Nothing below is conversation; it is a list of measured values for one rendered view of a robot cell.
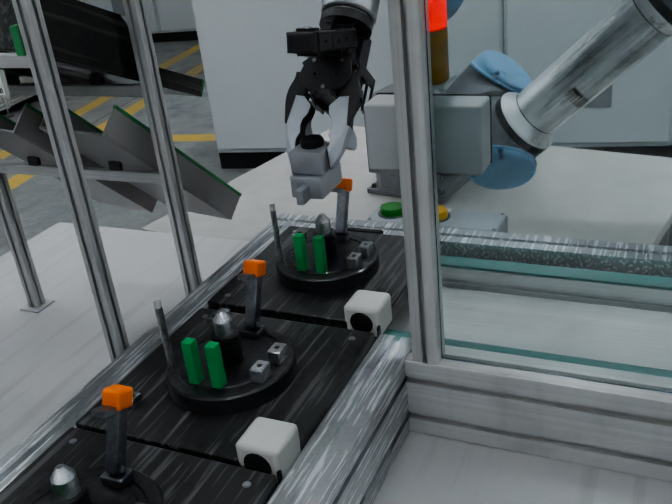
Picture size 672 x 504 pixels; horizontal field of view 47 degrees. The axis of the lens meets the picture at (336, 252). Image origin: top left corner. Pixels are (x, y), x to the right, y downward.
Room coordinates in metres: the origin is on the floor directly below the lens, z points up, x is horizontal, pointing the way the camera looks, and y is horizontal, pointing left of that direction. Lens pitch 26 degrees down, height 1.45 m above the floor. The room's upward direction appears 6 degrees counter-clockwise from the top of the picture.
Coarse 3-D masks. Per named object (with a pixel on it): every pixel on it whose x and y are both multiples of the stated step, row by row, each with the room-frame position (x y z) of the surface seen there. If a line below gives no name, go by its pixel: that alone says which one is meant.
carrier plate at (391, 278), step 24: (288, 240) 1.04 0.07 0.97; (384, 240) 1.00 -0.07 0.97; (384, 264) 0.93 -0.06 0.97; (240, 288) 0.90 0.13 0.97; (264, 288) 0.90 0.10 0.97; (360, 288) 0.87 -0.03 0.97; (384, 288) 0.86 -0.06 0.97; (240, 312) 0.86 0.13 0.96; (264, 312) 0.84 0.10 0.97; (288, 312) 0.83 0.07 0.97; (312, 312) 0.82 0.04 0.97; (336, 312) 0.81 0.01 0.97
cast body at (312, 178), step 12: (300, 144) 0.93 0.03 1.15; (312, 144) 0.92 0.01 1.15; (324, 144) 0.93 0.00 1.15; (300, 156) 0.91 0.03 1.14; (312, 156) 0.90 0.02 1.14; (324, 156) 0.91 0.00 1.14; (300, 168) 0.91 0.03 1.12; (312, 168) 0.91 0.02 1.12; (324, 168) 0.91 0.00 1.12; (336, 168) 0.94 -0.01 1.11; (300, 180) 0.91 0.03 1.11; (312, 180) 0.90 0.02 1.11; (324, 180) 0.90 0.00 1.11; (336, 180) 0.93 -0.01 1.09; (300, 192) 0.89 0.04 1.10; (312, 192) 0.90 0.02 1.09; (324, 192) 0.90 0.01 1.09; (300, 204) 0.89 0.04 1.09
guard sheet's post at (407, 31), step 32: (416, 0) 0.69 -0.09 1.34; (416, 32) 0.69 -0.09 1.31; (416, 64) 0.70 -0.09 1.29; (416, 96) 0.70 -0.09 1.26; (416, 128) 0.70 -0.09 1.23; (416, 160) 0.70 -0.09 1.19; (416, 192) 0.71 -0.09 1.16; (416, 224) 0.71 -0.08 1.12; (416, 256) 0.70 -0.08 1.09; (416, 288) 0.70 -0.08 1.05; (416, 320) 0.70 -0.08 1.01; (416, 352) 0.70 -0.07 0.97
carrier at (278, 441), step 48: (192, 336) 0.79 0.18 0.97; (240, 336) 0.75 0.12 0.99; (288, 336) 0.77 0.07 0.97; (336, 336) 0.76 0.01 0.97; (144, 384) 0.71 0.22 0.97; (192, 384) 0.67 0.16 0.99; (240, 384) 0.66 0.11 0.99; (288, 384) 0.67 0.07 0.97; (336, 384) 0.66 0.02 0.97; (96, 432) 0.64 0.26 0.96; (144, 432) 0.62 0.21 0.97; (192, 432) 0.61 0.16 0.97; (240, 432) 0.60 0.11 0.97; (288, 432) 0.57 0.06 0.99
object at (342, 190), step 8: (344, 184) 0.99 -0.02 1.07; (352, 184) 1.00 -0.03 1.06; (336, 192) 0.98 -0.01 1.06; (344, 192) 0.99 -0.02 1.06; (344, 200) 0.99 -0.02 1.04; (344, 208) 0.98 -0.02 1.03; (336, 216) 0.98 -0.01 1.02; (344, 216) 0.98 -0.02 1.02; (336, 224) 0.98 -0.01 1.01; (344, 224) 0.98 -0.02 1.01; (344, 232) 0.97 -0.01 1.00
